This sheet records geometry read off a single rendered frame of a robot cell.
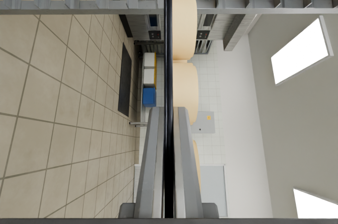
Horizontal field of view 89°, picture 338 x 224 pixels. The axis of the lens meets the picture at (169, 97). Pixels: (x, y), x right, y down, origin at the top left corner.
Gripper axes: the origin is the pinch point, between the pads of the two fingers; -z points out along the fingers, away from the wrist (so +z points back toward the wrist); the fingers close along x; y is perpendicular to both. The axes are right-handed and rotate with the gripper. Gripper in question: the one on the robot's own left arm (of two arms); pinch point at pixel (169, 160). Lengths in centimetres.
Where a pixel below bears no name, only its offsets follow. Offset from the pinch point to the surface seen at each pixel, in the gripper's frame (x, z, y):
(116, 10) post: -16, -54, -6
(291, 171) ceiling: 221, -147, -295
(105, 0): -19, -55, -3
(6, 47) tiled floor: -80, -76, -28
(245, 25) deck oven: 115, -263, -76
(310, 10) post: 44, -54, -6
